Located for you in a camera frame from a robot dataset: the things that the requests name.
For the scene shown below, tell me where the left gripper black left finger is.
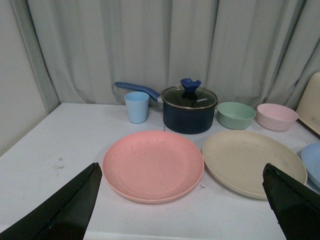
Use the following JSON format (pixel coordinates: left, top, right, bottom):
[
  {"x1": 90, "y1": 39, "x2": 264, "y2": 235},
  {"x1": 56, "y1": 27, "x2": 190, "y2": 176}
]
[{"x1": 0, "y1": 162, "x2": 102, "y2": 240}]

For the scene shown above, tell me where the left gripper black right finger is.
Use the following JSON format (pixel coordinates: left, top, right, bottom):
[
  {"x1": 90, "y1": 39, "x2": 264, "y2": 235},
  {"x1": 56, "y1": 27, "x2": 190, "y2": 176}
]
[{"x1": 262, "y1": 163, "x2": 320, "y2": 240}]

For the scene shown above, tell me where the light blue plastic plate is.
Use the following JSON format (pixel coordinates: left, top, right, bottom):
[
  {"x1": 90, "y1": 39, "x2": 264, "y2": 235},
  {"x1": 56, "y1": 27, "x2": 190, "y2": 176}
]
[{"x1": 300, "y1": 142, "x2": 320, "y2": 188}]

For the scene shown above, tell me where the pink plastic plate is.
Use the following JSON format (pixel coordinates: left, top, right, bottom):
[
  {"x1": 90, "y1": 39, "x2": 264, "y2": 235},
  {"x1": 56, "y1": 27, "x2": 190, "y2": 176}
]
[{"x1": 102, "y1": 130, "x2": 205, "y2": 204}]

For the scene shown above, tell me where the cream plastic plate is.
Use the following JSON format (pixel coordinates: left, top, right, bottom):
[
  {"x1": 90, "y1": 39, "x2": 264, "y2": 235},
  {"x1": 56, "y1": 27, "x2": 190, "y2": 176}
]
[{"x1": 202, "y1": 130, "x2": 308, "y2": 200}]

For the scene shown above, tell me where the pink plastic bowl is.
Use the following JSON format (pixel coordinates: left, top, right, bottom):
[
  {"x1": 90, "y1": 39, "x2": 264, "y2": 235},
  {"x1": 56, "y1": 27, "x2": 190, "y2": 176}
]
[{"x1": 256, "y1": 103, "x2": 299, "y2": 132}]

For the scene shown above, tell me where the cream appliance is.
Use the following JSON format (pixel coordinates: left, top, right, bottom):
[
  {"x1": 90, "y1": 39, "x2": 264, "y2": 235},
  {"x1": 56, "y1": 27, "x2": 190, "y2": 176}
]
[{"x1": 296, "y1": 72, "x2": 320, "y2": 135}]

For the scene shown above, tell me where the green plastic bowl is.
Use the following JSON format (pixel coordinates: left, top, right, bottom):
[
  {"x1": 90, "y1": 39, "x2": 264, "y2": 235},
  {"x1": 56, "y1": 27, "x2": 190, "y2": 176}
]
[{"x1": 217, "y1": 102, "x2": 256, "y2": 130}]

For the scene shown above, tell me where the dark blue saucepan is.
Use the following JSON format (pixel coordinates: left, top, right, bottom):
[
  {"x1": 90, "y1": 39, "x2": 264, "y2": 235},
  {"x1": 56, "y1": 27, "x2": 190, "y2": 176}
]
[{"x1": 114, "y1": 81, "x2": 217, "y2": 135}]

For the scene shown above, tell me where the light blue plastic cup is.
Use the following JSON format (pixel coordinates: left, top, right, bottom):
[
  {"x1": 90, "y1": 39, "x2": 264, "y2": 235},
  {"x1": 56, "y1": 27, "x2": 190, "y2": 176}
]
[{"x1": 124, "y1": 91, "x2": 150, "y2": 124}]

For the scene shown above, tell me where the glass lid with blue knob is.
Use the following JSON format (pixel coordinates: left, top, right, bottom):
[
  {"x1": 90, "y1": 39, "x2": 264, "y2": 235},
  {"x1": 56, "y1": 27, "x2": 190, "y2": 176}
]
[{"x1": 161, "y1": 78, "x2": 218, "y2": 110}]

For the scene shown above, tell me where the grey curtain backdrop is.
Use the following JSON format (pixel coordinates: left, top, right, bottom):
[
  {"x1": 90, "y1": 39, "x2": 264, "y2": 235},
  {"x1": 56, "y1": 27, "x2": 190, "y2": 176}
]
[{"x1": 0, "y1": 0, "x2": 320, "y2": 153}]

